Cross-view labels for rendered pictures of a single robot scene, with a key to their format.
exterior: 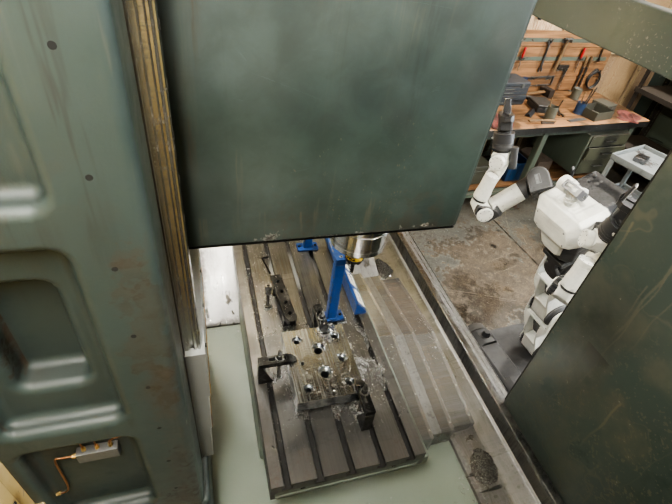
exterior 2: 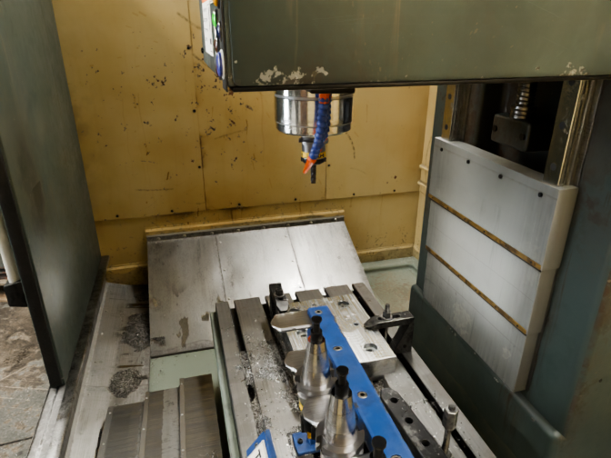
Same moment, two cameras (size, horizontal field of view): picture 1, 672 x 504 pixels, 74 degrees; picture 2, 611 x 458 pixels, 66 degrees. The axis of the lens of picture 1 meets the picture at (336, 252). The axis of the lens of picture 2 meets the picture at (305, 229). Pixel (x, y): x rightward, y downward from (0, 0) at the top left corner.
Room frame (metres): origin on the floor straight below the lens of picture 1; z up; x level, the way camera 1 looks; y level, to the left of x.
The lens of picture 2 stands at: (1.94, 0.03, 1.71)
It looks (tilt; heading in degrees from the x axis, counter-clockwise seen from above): 24 degrees down; 186
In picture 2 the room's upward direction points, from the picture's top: straight up
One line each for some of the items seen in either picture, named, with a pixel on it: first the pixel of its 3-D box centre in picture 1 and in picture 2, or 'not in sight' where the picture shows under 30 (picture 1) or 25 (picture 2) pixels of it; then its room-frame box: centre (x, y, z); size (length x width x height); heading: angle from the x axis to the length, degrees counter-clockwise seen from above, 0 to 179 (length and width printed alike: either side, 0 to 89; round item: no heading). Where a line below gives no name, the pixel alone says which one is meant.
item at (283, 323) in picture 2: not in sight; (290, 321); (1.23, -0.07, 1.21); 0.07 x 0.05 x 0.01; 111
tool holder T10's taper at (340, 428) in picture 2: not in sight; (340, 413); (1.49, 0.03, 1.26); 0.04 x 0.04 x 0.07
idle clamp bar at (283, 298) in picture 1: (283, 301); (415, 443); (1.22, 0.18, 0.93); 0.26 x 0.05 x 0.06; 26
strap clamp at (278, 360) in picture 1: (277, 364); (387, 328); (0.89, 0.14, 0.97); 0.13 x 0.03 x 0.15; 111
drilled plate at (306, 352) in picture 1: (321, 364); (330, 336); (0.93, -0.01, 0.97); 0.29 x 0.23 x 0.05; 21
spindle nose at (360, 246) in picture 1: (360, 223); (314, 99); (0.96, -0.05, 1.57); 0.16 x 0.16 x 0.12
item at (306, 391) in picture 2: not in sight; (315, 383); (1.38, -0.01, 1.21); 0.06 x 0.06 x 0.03
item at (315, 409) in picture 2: not in sight; (326, 409); (1.43, 0.01, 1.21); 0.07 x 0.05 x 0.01; 111
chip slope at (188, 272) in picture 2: not in sight; (265, 287); (0.35, -0.30, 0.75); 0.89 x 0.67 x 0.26; 111
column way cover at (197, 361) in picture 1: (199, 342); (477, 254); (0.80, 0.36, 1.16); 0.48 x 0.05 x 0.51; 21
